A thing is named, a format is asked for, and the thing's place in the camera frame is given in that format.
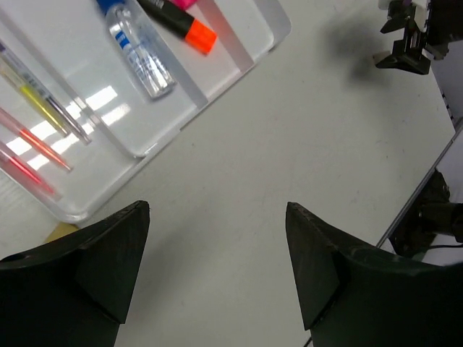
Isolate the grey pen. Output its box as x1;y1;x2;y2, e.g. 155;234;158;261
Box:
1;41;91;144

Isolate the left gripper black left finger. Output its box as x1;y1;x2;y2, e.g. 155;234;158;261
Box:
1;201;150;346

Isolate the small blue-capped bottle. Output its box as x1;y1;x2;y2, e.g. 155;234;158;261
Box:
97;1;176;100

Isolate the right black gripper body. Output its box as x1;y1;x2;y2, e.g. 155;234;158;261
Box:
375;1;452;75

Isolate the pink pen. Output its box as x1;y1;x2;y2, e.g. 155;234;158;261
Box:
1;142;61;201

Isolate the pink highlighter black cap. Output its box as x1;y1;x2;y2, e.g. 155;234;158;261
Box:
171;0;197;10

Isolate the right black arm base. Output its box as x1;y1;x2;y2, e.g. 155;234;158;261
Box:
388;170;462;258

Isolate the white compartment tray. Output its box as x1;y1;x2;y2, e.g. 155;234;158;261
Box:
1;1;292;223

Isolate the yellow pen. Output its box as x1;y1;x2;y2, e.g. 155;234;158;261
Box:
1;58;69;137

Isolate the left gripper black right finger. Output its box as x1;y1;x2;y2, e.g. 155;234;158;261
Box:
286;202;462;346

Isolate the orange highlighter black cap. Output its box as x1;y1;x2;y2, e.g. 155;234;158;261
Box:
138;1;217;55

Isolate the beige eraser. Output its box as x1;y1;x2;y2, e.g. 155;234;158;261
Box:
43;222;80;244

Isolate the white eraser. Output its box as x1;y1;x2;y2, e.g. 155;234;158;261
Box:
373;51;391;64

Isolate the orange pen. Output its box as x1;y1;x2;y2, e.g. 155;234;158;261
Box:
1;108;72;171

